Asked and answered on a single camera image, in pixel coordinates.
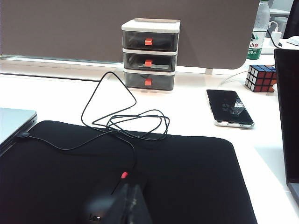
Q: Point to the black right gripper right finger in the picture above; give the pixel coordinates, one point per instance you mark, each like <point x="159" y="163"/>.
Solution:
<point x="140" y="205"/>

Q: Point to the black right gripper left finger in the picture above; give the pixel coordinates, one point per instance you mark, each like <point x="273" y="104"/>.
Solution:
<point x="126" y="205"/>

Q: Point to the silver Dell laptop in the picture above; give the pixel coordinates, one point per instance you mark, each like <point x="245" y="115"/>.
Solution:
<point x="14" y="121"/>

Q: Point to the black computer mouse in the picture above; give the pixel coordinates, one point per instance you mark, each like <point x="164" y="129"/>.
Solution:
<point x="98" y="207"/>

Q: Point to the black mouse pad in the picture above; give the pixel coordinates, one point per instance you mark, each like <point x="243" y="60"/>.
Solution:
<point x="187" y="175"/>

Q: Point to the black smartphone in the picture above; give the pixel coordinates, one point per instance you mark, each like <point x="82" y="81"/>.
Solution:
<point x="227" y="107"/>

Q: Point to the Rubik's cube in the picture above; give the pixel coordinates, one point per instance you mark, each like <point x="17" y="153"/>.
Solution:
<point x="260" y="78"/>

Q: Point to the black monitor edge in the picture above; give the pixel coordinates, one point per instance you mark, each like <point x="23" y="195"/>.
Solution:
<point x="289" y="112"/>

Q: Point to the brown felt desk divider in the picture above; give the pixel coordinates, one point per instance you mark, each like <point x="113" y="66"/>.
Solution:
<point x="70" y="30"/>

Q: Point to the clear water bottle green label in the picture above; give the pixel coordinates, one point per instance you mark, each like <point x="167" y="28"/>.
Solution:
<point x="258" y="28"/>

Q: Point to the white charger plug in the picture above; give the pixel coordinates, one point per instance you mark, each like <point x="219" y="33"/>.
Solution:
<point x="276" y="37"/>

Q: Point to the white rounded object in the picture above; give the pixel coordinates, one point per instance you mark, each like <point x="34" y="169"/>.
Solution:
<point x="293" y="40"/>

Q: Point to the black monitor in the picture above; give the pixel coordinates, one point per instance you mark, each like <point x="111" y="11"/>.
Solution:
<point x="292" y="18"/>

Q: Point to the white divider bracket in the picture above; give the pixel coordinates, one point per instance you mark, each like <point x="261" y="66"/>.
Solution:
<point x="209" y="71"/>

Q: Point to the white drawer organizer frame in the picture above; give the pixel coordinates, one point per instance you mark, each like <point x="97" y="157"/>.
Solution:
<point x="150" y="25"/>

